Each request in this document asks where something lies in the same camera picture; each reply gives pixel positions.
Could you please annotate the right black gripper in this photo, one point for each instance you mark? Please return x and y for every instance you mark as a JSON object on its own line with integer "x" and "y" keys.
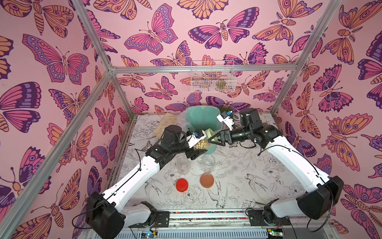
{"x": 223, "y": 137}

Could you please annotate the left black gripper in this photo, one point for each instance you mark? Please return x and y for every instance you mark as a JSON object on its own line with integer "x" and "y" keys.
{"x": 193, "y": 155}

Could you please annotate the green-lid peanut jar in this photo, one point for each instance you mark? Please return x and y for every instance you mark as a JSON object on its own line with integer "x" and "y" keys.
{"x": 202, "y": 144}

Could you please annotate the green jar lid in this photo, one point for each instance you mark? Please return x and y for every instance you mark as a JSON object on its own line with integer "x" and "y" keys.
{"x": 210, "y": 133}

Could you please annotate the brown-lid peanut jar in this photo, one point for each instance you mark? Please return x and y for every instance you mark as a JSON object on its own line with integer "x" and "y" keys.
{"x": 208, "y": 163}

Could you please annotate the clear jar of peanuts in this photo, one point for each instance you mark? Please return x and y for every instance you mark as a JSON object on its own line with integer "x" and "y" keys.
{"x": 183, "y": 165}

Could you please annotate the brown jar lid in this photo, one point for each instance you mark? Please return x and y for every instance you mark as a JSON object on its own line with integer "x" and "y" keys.
{"x": 207, "y": 180}

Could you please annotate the red jar lid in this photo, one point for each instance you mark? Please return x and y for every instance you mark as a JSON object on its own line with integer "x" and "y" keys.
{"x": 182, "y": 185}

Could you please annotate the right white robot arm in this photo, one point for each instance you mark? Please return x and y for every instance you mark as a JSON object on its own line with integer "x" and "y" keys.
{"x": 322, "y": 191}

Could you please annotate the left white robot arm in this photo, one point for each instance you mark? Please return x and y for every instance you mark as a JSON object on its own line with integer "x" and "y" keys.
{"x": 171, "y": 143}

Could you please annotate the teal plastic trash bin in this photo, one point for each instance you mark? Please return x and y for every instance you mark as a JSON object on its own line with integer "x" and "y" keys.
{"x": 203, "y": 117}

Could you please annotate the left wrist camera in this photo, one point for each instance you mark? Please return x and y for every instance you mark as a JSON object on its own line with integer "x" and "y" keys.
{"x": 195, "y": 137}

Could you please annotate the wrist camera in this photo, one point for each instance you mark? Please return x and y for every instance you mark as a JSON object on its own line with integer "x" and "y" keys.
{"x": 195, "y": 137}
{"x": 226, "y": 118}

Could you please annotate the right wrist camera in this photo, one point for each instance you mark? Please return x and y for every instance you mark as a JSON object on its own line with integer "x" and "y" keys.
{"x": 226, "y": 118}

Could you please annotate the white wire basket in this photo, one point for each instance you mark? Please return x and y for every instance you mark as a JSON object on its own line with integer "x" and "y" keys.
{"x": 213, "y": 79}

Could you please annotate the aluminium front rail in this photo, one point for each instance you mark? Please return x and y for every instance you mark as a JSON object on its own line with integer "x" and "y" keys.
{"x": 215, "y": 215}

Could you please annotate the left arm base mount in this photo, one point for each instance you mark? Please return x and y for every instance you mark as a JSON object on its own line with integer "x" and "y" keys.
{"x": 156, "y": 219}

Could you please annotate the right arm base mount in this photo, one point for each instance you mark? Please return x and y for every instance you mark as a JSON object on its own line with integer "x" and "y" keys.
{"x": 265, "y": 217}

